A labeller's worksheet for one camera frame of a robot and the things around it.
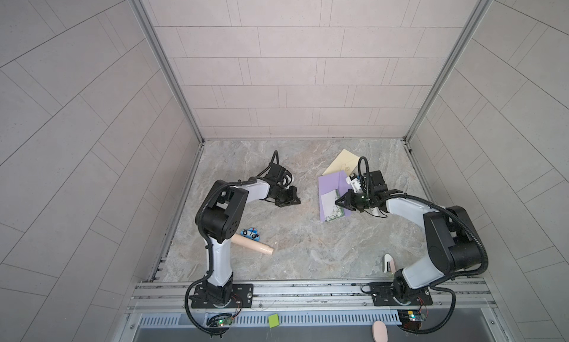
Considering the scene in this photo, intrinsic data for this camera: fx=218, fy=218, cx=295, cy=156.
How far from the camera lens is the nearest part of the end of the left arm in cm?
A: 80

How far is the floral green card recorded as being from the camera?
2.82ft

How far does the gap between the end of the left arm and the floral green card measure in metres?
0.12
